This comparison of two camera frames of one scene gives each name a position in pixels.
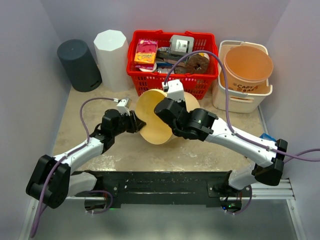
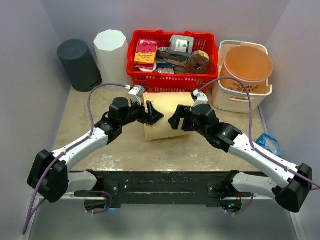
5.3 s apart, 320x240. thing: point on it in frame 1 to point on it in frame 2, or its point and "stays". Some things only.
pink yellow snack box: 145,53 stays
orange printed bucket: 247,69 stays
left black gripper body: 132,122 to 145,115
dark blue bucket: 77,59 stays
